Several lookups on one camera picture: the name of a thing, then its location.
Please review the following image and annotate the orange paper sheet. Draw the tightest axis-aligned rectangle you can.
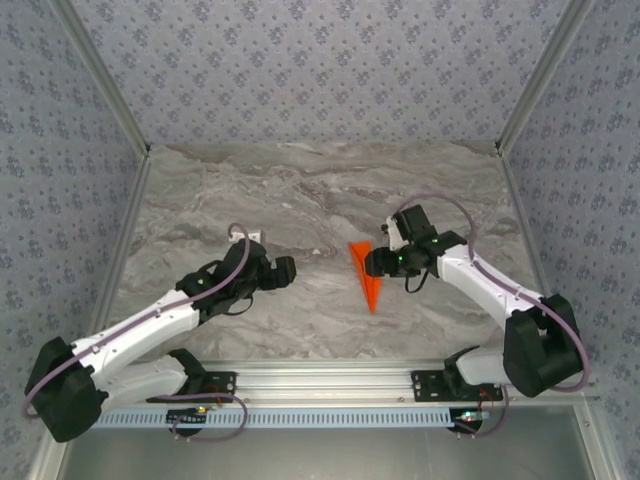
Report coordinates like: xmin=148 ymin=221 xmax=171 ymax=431
xmin=348 ymin=241 xmax=384 ymax=315

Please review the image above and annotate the grey metal sheet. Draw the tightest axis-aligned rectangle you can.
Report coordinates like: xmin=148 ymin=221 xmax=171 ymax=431
xmin=54 ymin=427 xmax=596 ymax=480

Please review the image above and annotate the small black circuit board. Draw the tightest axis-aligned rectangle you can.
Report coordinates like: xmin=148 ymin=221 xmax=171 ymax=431
xmin=449 ymin=407 xmax=489 ymax=432
xmin=166 ymin=407 xmax=209 ymax=426

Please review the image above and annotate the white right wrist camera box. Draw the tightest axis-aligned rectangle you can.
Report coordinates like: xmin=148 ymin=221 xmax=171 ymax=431
xmin=381 ymin=222 xmax=402 ymax=252

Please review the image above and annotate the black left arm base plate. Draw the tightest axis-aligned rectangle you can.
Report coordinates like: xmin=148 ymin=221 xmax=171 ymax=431
xmin=144 ymin=371 xmax=238 ymax=404

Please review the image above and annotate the aluminium mounting rail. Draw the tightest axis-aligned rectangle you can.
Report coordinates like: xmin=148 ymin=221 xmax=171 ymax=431
xmin=99 ymin=363 xmax=601 ymax=407

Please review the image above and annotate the aluminium table side rail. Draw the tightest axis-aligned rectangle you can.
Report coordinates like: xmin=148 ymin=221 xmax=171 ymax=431
xmin=77 ymin=149 xmax=154 ymax=369
xmin=497 ymin=149 xmax=574 ymax=366

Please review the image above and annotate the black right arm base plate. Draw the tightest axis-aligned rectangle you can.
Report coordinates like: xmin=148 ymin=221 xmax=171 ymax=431
xmin=409 ymin=368 xmax=504 ymax=404

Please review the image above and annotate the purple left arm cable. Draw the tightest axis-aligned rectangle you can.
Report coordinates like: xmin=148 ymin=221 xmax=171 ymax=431
xmin=22 ymin=223 xmax=250 ymax=444

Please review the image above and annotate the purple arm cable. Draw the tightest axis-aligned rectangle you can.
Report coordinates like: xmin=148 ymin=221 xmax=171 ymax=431
xmin=397 ymin=193 xmax=594 ymax=440
xmin=22 ymin=223 xmax=250 ymax=444

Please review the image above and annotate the light blue slotted cable duct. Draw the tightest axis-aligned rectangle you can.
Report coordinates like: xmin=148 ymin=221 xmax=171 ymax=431
xmin=92 ymin=408 xmax=459 ymax=430

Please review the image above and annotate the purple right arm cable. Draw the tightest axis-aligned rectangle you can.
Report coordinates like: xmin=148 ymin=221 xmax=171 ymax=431
xmin=397 ymin=193 xmax=594 ymax=440

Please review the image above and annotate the aluminium corner post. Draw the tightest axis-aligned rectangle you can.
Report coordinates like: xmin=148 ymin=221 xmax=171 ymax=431
xmin=494 ymin=0 xmax=599 ymax=156
xmin=49 ymin=0 xmax=153 ymax=159

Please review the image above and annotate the aluminium frame bar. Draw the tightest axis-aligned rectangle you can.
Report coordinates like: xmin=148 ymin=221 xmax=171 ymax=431
xmin=27 ymin=429 xmax=76 ymax=480
xmin=572 ymin=405 xmax=619 ymax=480

